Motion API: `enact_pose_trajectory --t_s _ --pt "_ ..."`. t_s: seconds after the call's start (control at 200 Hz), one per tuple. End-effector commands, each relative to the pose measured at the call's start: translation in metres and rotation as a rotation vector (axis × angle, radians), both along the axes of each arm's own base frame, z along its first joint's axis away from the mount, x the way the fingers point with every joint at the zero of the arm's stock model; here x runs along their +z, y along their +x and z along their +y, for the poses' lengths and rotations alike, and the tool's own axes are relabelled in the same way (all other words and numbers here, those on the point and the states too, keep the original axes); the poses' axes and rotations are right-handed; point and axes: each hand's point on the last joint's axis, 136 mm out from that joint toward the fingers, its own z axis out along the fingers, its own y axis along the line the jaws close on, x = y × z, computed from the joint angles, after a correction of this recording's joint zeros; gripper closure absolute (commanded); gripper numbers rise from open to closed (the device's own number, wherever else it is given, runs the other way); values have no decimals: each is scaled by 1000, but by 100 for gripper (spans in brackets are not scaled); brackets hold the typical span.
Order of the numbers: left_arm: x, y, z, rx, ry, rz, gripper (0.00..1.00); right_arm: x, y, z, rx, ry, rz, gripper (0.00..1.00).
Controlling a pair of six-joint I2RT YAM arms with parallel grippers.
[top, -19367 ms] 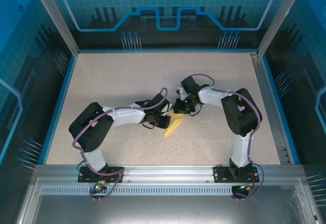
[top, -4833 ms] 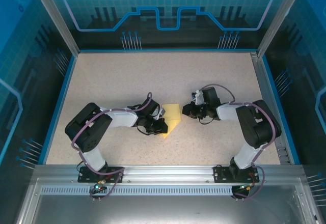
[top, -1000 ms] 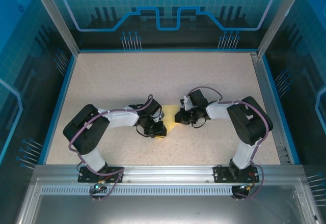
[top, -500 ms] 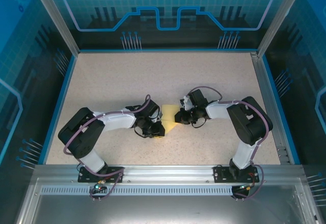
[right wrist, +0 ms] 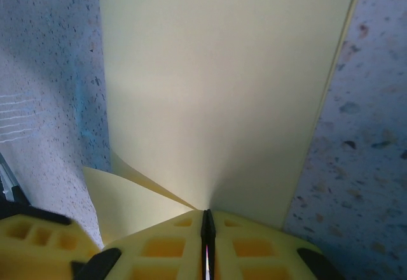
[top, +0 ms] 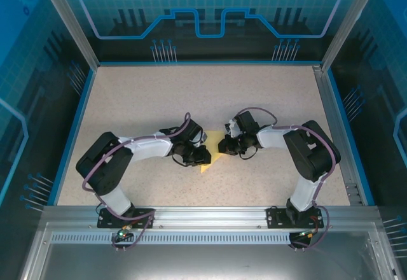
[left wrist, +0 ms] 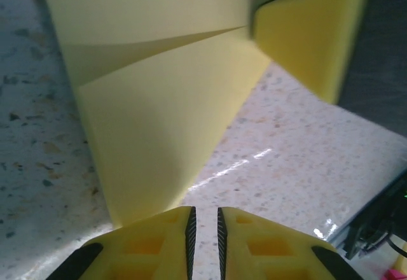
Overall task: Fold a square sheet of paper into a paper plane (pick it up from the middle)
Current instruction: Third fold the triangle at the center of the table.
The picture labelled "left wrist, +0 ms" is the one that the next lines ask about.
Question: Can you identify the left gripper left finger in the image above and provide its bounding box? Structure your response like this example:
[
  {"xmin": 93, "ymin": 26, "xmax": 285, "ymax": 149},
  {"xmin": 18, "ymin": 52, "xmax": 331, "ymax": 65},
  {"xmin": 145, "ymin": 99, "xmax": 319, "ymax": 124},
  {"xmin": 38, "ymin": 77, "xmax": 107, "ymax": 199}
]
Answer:
[{"xmin": 47, "ymin": 206, "xmax": 197, "ymax": 280}]

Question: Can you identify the yellow power connector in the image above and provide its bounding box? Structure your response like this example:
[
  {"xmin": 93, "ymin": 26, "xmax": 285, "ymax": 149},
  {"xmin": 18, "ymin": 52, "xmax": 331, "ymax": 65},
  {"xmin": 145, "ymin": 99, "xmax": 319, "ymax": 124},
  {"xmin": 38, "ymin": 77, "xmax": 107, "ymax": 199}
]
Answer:
[{"xmin": 393, "ymin": 254, "xmax": 407, "ymax": 280}]

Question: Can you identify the yellow paper sheet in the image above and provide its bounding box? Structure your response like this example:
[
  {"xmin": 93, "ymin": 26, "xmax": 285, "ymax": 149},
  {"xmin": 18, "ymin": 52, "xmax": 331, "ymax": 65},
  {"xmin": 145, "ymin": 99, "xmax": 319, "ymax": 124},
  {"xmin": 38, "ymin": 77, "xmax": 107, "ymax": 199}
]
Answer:
[{"xmin": 37, "ymin": 0, "xmax": 319, "ymax": 227}]

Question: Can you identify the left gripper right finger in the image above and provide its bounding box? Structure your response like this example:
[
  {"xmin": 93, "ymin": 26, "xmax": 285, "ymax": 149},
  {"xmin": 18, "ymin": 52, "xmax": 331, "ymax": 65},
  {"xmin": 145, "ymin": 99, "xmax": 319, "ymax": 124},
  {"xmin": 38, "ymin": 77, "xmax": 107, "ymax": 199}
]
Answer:
[{"xmin": 217, "ymin": 206, "xmax": 363, "ymax": 280}]

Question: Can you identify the long aluminium base rail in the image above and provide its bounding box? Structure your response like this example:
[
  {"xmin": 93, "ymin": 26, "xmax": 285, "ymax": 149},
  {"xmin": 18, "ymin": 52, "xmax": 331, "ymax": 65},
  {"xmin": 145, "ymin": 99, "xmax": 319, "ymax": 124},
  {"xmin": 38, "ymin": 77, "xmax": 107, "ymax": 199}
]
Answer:
[{"xmin": 327, "ymin": 222, "xmax": 354, "ymax": 258}]

